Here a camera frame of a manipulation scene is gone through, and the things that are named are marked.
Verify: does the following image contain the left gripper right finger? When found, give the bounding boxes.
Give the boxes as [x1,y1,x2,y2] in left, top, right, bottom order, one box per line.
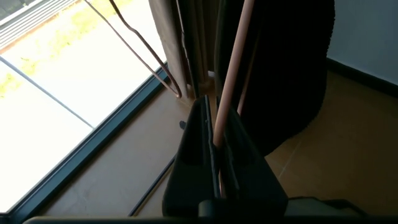
[217,105,289,217]

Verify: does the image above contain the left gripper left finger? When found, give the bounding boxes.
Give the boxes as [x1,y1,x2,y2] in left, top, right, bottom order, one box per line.
[162,95,221,217]

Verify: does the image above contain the black garment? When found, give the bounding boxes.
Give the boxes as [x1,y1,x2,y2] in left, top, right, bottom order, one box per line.
[214,0,336,157]

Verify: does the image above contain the black clothes rack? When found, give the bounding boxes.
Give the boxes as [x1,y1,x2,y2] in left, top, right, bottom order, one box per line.
[129,0,201,217]

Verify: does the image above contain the window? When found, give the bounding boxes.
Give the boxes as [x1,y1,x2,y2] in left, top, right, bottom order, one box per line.
[0,0,170,223]

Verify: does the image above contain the brown curtain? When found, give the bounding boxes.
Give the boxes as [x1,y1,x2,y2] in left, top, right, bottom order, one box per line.
[148,0,220,98]

